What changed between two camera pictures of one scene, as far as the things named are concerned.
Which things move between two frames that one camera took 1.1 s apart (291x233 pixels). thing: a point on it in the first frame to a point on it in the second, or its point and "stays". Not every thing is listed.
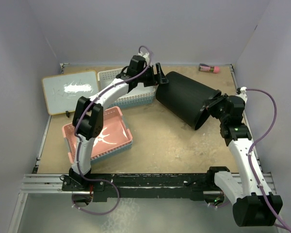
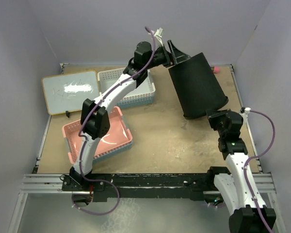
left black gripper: (155, 79) to (177, 57)
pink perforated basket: (114, 135) stays
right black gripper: (211, 107) to (212, 118)
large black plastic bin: (184, 96) to (196, 87)
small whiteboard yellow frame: (62, 91) stays
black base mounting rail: (150, 187) stays
